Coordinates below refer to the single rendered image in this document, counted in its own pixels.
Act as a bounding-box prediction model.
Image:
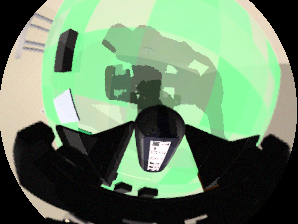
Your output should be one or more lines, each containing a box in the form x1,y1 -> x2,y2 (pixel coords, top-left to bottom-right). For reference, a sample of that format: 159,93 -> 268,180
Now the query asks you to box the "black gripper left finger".
56,120 -> 134,188

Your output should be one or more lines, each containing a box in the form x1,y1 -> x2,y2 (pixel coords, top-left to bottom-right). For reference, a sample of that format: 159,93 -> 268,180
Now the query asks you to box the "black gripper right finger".
185,124 -> 259,189

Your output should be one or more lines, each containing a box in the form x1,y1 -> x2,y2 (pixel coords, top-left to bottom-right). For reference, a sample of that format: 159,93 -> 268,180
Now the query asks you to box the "white flat rectangular sheet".
53,88 -> 80,124

